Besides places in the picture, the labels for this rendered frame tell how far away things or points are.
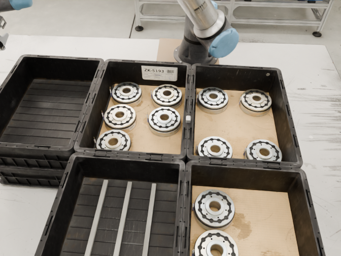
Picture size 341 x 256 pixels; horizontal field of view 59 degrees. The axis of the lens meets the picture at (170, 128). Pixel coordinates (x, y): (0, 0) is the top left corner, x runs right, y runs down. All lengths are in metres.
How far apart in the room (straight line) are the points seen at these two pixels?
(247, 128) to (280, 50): 0.69
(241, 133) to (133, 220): 0.43
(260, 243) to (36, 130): 0.74
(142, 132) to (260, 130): 0.38
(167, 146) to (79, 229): 0.34
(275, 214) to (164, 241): 0.30
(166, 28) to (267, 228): 2.44
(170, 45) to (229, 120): 0.52
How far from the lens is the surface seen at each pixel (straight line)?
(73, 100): 1.12
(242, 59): 1.50
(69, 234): 0.84
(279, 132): 0.99
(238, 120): 1.02
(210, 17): 1.04
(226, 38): 1.08
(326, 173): 1.16
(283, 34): 3.12
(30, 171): 0.99
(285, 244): 0.84
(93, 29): 3.08
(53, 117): 1.08
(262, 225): 0.84
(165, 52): 1.33
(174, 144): 0.93
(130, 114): 0.98
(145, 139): 0.95
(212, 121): 1.00
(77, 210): 0.86
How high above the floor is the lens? 1.57
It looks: 50 degrees down
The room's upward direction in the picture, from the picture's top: straight up
